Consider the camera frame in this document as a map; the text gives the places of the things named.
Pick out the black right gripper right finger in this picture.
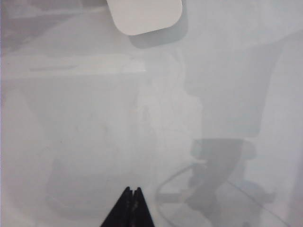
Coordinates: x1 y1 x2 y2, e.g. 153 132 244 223
132 186 154 227

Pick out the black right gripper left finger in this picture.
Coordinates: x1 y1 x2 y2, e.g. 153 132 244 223
100 186 135 227

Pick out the white whiteboard eraser black felt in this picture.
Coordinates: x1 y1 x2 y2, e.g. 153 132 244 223
105 0 184 36

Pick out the white glossy whiteboard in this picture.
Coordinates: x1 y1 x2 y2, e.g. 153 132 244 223
0 0 303 227

